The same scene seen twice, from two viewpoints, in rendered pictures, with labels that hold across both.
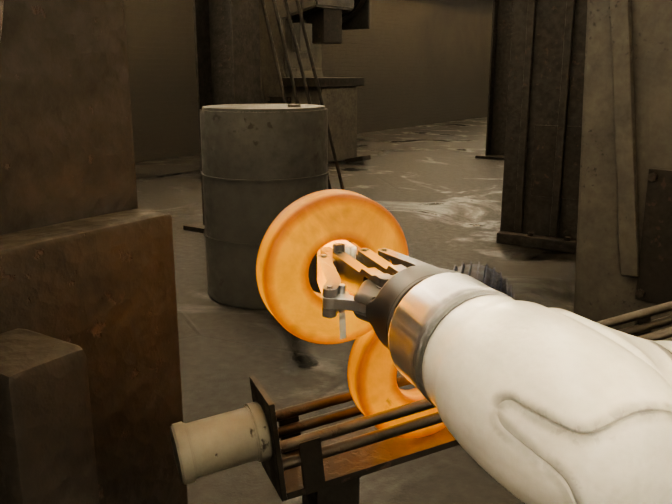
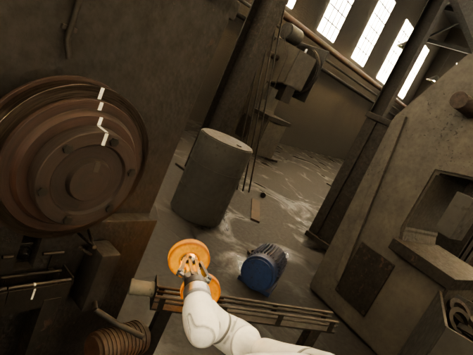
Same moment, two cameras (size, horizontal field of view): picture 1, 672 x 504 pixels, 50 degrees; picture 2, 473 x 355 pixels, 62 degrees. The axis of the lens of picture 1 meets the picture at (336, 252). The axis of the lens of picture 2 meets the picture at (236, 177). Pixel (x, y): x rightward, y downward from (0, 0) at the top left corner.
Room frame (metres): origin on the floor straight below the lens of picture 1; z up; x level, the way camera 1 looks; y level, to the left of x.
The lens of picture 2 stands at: (-0.64, -0.09, 1.53)
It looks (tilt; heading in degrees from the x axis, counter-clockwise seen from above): 14 degrees down; 3
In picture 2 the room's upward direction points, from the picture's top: 25 degrees clockwise
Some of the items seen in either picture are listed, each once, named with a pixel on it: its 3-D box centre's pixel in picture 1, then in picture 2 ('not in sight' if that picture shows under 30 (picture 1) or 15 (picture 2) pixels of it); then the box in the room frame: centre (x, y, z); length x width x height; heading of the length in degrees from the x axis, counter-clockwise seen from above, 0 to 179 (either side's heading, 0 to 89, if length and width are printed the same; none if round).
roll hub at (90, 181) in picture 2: not in sight; (86, 177); (0.32, 0.32, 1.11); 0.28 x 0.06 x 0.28; 147
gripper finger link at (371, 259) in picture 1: (386, 277); (196, 270); (0.62, -0.05, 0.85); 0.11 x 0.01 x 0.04; 20
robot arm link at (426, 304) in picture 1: (456, 339); (196, 296); (0.48, -0.09, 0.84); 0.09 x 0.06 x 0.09; 112
